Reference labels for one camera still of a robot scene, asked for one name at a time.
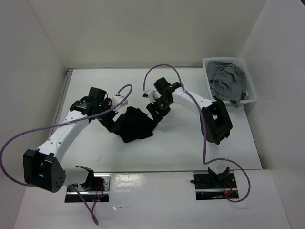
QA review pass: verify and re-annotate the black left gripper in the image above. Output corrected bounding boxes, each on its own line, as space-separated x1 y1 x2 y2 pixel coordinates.
97 98 125 132

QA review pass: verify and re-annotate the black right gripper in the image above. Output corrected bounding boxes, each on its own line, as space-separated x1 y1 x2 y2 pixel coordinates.
147 97 173 124

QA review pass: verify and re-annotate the black skirt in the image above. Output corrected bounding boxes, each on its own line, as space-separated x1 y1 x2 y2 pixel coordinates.
114 106 157 143

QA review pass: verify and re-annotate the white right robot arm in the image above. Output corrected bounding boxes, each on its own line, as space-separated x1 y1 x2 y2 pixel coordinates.
143 78 233 165

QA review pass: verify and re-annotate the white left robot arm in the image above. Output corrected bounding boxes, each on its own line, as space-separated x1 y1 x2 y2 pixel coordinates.
23 87 124 193

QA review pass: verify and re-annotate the grey skirt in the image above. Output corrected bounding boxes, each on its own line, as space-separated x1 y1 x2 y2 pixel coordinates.
206 61 247 108

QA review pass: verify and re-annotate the white perforated plastic basket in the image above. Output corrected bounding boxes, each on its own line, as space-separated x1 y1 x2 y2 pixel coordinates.
202 57 257 105

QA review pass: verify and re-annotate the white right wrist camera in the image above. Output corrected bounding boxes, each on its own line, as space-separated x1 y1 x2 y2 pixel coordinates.
142 89 160 100

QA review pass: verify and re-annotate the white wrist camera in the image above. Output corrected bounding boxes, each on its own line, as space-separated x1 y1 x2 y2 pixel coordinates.
142 89 160 100
111 94 128 113

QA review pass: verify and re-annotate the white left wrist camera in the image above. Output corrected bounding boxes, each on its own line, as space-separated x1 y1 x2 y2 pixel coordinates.
111 94 128 113

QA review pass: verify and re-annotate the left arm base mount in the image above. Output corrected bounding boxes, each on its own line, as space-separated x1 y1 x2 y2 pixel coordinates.
64 173 111 203

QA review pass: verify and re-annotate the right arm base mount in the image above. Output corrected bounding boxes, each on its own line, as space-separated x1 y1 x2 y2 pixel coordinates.
190 167 239 200

